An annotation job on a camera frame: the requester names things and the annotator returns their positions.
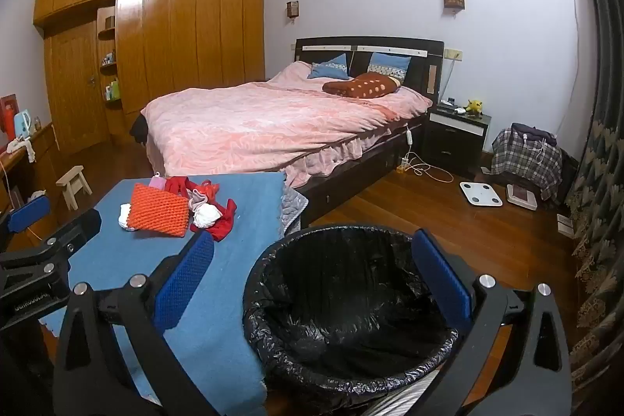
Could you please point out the blue pillow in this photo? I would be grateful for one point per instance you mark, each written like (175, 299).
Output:
(329, 67)
(390, 64)

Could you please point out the dark patterned curtain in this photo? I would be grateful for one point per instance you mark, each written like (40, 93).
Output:
(599, 104)

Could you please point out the white tissue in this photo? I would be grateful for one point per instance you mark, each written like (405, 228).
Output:
(125, 216)
(204, 215)

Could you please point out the red glove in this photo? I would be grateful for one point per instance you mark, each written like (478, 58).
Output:
(222, 226)

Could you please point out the dark cloth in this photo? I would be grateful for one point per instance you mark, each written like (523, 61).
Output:
(140, 128)

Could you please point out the small wooden stool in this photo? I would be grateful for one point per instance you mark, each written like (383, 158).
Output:
(73, 182)

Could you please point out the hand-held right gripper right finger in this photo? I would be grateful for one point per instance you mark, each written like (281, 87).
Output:
(441, 279)

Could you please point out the wooden wardrobe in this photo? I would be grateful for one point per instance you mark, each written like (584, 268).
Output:
(195, 31)

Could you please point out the wooden dresser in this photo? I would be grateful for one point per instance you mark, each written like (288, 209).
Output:
(39, 162)

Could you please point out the dark bag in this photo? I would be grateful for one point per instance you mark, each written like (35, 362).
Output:
(534, 134)

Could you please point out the yellow plush toy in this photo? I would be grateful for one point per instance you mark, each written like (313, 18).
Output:
(474, 106)

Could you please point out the plaid cloth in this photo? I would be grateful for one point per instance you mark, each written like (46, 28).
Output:
(521, 165)

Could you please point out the red poster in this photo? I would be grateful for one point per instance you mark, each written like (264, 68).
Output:
(9, 99)

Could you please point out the small wall lamp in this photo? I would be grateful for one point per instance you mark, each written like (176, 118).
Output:
(292, 9)

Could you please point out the light blue kettle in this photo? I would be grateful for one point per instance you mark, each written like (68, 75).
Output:
(22, 124)

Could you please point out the small white box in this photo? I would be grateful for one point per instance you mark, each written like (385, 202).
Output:
(565, 225)

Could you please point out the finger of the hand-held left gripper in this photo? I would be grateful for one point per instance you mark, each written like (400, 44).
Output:
(78, 228)
(30, 214)

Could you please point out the wooden door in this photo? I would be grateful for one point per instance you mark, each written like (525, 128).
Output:
(75, 84)

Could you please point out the power strip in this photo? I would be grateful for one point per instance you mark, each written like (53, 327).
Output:
(403, 165)

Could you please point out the white hanging controller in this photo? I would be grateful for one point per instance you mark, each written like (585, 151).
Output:
(409, 138)

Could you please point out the white scale with red centre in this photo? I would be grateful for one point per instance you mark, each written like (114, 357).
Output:
(521, 195)

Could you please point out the wall socket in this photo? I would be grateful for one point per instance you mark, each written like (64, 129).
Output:
(453, 53)

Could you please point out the pink plastic bag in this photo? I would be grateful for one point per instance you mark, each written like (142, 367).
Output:
(157, 183)

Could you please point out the dark nightstand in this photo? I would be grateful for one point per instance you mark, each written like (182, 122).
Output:
(456, 140)

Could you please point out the pink blanket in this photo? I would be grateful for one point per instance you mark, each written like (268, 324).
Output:
(268, 123)

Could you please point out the dark wooden bed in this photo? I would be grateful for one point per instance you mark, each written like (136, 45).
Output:
(375, 153)

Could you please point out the black trash bin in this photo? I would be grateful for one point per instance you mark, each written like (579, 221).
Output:
(341, 323)

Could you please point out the blue table cloth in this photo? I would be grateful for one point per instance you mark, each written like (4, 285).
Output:
(209, 338)

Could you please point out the white cloth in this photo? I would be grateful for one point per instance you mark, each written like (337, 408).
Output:
(22, 147)

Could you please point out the white bathroom scale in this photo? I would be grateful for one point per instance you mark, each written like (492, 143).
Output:
(481, 193)

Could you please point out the orange foam net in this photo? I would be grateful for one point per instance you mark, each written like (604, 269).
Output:
(156, 211)

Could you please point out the brown dotted pillow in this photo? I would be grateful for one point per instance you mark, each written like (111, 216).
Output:
(363, 87)

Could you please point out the grey quilted mat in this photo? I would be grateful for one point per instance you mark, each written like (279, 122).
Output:
(292, 206)

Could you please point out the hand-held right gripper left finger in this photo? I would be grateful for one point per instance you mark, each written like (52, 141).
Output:
(185, 279)

